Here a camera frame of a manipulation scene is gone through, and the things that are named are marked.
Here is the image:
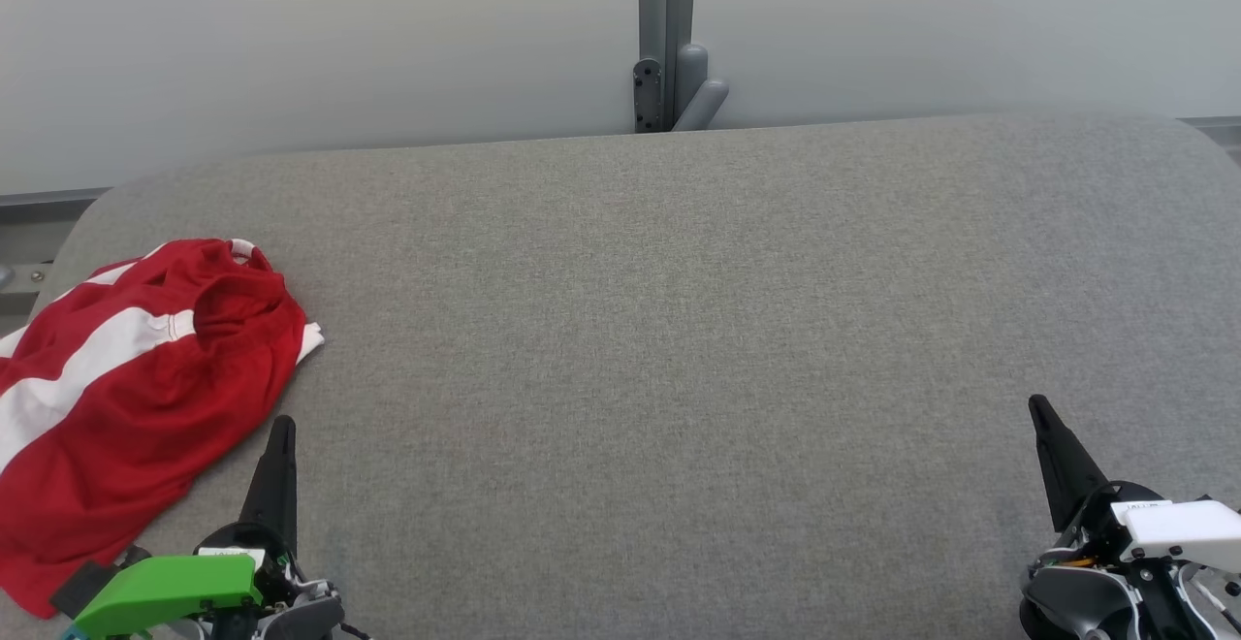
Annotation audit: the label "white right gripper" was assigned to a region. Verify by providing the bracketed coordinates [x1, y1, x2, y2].
[1018, 395, 1241, 640]

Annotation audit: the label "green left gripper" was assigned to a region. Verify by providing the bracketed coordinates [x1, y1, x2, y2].
[73, 415, 345, 640]

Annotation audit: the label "red shorts with white stripe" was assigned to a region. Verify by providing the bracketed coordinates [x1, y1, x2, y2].
[0, 238, 324, 619]

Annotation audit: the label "black hinge plate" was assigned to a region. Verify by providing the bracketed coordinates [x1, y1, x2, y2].
[633, 58, 664, 134]

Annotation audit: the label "metal frame with screws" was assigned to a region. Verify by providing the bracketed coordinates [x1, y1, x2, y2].
[0, 260, 51, 298]

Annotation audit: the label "grey metal post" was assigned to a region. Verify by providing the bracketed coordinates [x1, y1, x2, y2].
[637, 0, 699, 134]

